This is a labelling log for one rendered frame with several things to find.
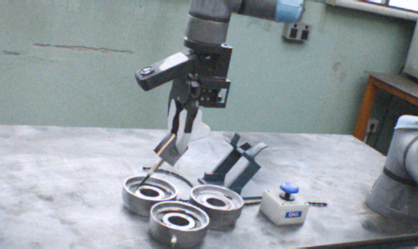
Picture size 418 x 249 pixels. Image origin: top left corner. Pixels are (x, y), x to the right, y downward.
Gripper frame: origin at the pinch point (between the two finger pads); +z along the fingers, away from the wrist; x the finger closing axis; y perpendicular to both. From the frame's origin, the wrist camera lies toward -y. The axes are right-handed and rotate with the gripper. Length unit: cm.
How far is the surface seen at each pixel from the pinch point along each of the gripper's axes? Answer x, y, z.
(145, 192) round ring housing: 2.2, -3.2, 11.2
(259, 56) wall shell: 153, 118, 15
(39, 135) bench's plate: 35.9, -17.5, 12.9
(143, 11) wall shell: 155, 52, 0
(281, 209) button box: -10.5, 20.2, 9.6
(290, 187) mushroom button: -8.1, 23.1, 5.9
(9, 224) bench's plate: -4.8, -30.7, 13.0
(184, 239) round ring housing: -16.0, -3.1, 10.9
